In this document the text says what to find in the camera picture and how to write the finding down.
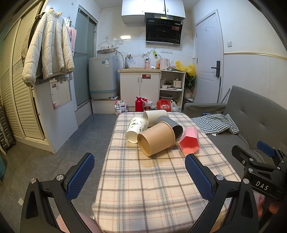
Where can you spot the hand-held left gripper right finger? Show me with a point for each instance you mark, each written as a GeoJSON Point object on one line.
{"type": "Point", "coordinates": [198, 177]}

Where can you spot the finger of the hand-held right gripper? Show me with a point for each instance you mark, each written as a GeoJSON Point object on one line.
{"type": "Point", "coordinates": [265, 149]}
{"type": "Point", "coordinates": [242, 154]}

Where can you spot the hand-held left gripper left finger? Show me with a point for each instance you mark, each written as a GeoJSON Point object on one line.
{"type": "Point", "coordinates": [80, 177]}

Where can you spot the pink faceted cup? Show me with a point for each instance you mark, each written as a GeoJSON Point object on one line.
{"type": "Point", "coordinates": [189, 141]}

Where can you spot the grey cup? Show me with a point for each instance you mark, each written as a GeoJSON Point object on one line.
{"type": "Point", "coordinates": [177, 131]}

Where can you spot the brown paper cup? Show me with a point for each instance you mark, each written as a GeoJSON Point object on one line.
{"type": "Point", "coordinates": [157, 139]}

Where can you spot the white cup with green print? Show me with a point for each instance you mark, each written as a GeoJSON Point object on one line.
{"type": "Point", "coordinates": [136, 130]}

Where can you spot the cream cup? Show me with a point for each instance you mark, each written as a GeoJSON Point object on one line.
{"type": "Point", "coordinates": [154, 117]}

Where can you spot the person's right hand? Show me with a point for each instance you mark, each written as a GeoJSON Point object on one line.
{"type": "Point", "coordinates": [261, 206]}

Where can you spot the checkered cloth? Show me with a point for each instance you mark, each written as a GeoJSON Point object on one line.
{"type": "Point", "coordinates": [215, 123]}

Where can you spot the grey sofa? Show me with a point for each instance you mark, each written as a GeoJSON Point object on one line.
{"type": "Point", "coordinates": [246, 107]}

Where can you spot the plaid table blanket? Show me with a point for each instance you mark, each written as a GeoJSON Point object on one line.
{"type": "Point", "coordinates": [145, 190]}

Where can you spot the white plastic bag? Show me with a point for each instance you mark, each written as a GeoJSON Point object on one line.
{"type": "Point", "coordinates": [175, 107]}

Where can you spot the white step platform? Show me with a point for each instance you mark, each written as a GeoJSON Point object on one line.
{"type": "Point", "coordinates": [103, 106]}

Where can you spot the red shopping bag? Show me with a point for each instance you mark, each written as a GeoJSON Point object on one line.
{"type": "Point", "coordinates": [163, 105]}

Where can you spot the red and white bag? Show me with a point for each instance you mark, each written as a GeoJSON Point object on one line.
{"type": "Point", "coordinates": [149, 104]}

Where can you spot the dark folded rack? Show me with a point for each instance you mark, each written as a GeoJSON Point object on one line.
{"type": "Point", "coordinates": [5, 132]}

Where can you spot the white open shelf unit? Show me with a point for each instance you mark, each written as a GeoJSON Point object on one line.
{"type": "Point", "coordinates": [172, 91]}

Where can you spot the green plant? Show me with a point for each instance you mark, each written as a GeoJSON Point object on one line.
{"type": "Point", "coordinates": [190, 81]}

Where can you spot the red thermos flask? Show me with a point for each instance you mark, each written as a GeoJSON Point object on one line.
{"type": "Point", "coordinates": [139, 104]}

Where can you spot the yellow plastic bag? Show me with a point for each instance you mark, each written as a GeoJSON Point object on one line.
{"type": "Point", "coordinates": [187, 67]}

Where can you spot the grey washing machine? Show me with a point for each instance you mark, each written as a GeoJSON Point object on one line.
{"type": "Point", "coordinates": [103, 76]}

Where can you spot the white sink cabinet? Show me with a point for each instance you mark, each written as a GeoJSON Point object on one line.
{"type": "Point", "coordinates": [139, 87]}

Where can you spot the white door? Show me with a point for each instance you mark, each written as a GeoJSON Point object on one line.
{"type": "Point", "coordinates": [208, 51]}

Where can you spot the louvered wardrobe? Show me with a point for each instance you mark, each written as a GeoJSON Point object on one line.
{"type": "Point", "coordinates": [13, 89]}

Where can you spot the pale pink electric kettle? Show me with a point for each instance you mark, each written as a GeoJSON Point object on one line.
{"type": "Point", "coordinates": [164, 63]}

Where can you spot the frosted glass sliding door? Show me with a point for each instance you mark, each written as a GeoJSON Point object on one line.
{"type": "Point", "coordinates": [83, 58]}

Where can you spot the orange bottle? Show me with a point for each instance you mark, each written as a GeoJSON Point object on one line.
{"type": "Point", "coordinates": [158, 64]}

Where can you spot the pink bottle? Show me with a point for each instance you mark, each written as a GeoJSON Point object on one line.
{"type": "Point", "coordinates": [147, 65]}

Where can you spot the sink faucet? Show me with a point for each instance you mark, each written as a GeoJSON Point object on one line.
{"type": "Point", "coordinates": [127, 61]}

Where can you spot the metal basin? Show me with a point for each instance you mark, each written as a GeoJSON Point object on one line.
{"type": "Point", "coordinates": [106, 51]}

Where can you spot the green power strip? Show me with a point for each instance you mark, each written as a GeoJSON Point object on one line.
{"type": "Point", "coordinates": [154, 53]}

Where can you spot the white quilted jacket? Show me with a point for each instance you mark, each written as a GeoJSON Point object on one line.
{"type": "Point", "coordinates": [49, 44]}

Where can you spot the pink garment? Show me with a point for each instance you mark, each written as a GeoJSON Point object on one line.
{"type": "Point", "coordinates": [72, 38]}

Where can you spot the black range hood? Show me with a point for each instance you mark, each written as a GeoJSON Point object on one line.
{"type": "Point", "coordinates": [163, 31]}

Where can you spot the white wall cabinet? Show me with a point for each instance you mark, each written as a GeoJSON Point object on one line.
{"type": "Point", "coordinates": [154, 7]}

